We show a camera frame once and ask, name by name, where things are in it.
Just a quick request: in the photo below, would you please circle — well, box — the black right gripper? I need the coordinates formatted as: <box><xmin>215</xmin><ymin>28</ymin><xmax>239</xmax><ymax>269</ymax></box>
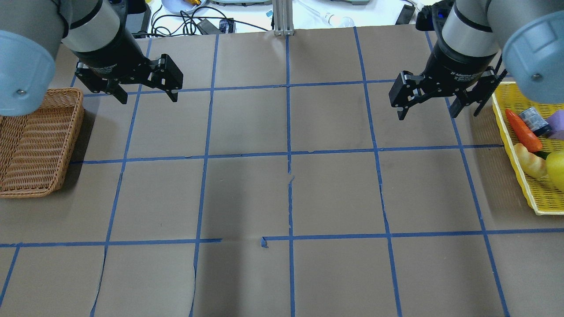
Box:
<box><xmin>389</xmin><ymin>42</ymin><xmax>497</xmax><ymax>121</ymax></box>

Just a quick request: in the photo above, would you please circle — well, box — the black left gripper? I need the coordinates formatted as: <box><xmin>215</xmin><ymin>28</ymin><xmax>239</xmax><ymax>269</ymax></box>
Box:
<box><xmin>75</xmin><ymin>27</ymin><xmax>183</xmax><ymax>104</ymax></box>

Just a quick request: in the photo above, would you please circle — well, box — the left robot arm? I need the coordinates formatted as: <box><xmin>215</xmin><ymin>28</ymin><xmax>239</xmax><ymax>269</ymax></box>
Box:
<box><xmin>0</xmin><ymin>0</ymin><xmax>183</xmax><ymax>117</ymax></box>

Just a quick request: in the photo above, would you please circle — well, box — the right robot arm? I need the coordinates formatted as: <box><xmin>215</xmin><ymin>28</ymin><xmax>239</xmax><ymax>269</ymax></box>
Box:
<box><xmin>389</xmin><ymin>0</ymin><xmax>564</xmax><ymax>120</ymax></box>

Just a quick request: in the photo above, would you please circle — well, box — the blue plate with brass part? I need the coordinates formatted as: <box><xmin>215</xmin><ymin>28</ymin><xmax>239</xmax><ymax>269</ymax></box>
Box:
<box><xmin>161</xmin><ymin>0</ymin><xmax>208</xmax><ymax>15</ymax></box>

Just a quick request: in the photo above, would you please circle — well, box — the black power adapter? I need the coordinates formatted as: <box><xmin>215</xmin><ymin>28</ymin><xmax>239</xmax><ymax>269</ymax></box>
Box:
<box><xmin>196</xmin><ymin>19</ymin><xmax>222</xmax><ymax>35</ymax></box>

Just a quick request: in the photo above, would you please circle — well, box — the small grey can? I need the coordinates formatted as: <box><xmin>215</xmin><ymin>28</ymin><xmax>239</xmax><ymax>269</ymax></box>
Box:
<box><xmin>518</xmin><ymin>107</ymin><xmax>553</xmax><ymax>137</ymax></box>

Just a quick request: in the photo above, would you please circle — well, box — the orange toy carrot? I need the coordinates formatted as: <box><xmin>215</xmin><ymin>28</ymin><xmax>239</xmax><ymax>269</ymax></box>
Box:
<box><xmin>505</xmin><ymin>109</ymin><xmax>543</xmax><ymax>153</ymax></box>

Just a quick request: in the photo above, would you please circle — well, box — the purple foam block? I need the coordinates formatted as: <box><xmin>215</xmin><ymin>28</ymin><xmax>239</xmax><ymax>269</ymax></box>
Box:
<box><xmin>546</xmin><ymin>110</ymin><xmax>564</xmax><ymax>140</ymax></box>

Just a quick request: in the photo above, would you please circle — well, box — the beige toy croissant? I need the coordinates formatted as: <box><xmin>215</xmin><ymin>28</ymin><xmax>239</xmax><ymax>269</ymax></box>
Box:
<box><xmin>514</xmin><ymin>143</ymin><xmax>548</xmax><ymax>179</ymax></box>

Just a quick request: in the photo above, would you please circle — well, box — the brown wicker basket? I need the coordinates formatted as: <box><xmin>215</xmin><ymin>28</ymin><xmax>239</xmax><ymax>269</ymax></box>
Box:
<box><xmin>0</xmin><ymin>88</ymin><xmax>85</xmax><ymax>199</ymax></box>

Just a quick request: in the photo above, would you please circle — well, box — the light bulb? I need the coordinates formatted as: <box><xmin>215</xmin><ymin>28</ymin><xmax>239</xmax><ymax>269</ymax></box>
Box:
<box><xmin>323</xmin><ymin>12</ymin><xmax>355</xmax><ymax>28</ymax></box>

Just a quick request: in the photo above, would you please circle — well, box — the yellow toy banana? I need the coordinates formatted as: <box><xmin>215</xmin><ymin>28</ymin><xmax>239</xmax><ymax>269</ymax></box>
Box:
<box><xmin>545</xmin><ymin>150</ymin><xmax>564</xmax><ymax>192</ymax></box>

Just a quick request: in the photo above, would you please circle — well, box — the yellow plastic basket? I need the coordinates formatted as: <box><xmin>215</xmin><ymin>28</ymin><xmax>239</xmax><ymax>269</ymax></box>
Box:
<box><xmin>492</xmin><ymin>81</ymin><xmax>564</xmax><ymax>216</ymax></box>

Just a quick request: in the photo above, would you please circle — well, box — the aluminium frame post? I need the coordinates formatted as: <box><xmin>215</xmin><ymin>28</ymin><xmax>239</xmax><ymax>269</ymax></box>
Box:
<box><xmin>272</xmin><ymin>0</ymin><xmax>295</xmax><ymax>36</ymax></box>

